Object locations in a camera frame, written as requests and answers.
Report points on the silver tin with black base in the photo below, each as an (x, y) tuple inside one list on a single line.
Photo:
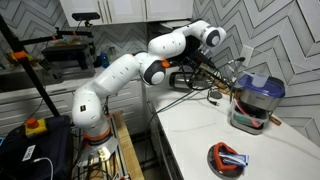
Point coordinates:
[(180, 80)]

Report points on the round silver lid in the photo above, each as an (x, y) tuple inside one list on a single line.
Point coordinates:
[(223, 174)]

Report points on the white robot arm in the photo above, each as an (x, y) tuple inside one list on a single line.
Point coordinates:
[(151, 65)]

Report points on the blue white packet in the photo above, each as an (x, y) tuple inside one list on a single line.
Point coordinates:
[(235, 159)]

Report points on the red cookie cutter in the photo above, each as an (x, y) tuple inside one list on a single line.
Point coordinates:
[(219, 150)]

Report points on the black stereo camera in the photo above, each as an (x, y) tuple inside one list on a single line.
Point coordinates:
[(87, 16)]

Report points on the wooden utensils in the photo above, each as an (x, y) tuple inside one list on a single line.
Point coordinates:
[(223, 84)]

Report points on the wooden robot stand board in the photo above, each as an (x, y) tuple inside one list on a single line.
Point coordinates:
[(129, 154)]

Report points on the black case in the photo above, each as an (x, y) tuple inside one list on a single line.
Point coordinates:
[(47, 156)]

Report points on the emergency stop button box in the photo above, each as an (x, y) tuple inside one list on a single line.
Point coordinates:
[(35, 127)]

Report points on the white wall outlet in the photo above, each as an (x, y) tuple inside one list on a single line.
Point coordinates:
[(246, 53)]

